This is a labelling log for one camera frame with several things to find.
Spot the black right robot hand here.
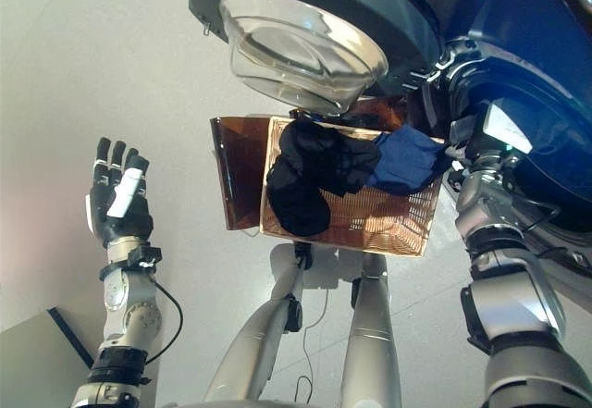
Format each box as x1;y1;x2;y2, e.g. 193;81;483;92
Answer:
450;102;538;163

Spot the brown wicker laundry tray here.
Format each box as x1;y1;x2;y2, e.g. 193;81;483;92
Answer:
258;116;448;259

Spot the silver robot leg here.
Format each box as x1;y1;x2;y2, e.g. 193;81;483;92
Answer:
203;243;316;402
339;254;404;408

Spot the dark grey washing machine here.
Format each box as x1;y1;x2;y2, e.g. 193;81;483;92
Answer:
406;0;592;298

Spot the black garment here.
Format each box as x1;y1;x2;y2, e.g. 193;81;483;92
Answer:
266;120;383;237

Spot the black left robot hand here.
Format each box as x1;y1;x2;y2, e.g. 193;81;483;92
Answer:
85;137;154;249

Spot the navy blue garment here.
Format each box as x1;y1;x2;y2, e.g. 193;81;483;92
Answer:
364;123;452;195

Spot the thin grey floor cable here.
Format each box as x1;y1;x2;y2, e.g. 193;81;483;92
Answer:
293;287;330;402

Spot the silver left robot leg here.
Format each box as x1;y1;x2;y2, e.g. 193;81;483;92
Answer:
203;243;316;402

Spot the silver right robot leg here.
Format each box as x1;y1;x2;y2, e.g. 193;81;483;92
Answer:
339;254;404;408

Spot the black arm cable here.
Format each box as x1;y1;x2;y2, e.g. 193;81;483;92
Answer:
503;167;585;261
145;278;184;365

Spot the dark brown stand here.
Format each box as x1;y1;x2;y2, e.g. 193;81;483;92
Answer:
210;115;278;231

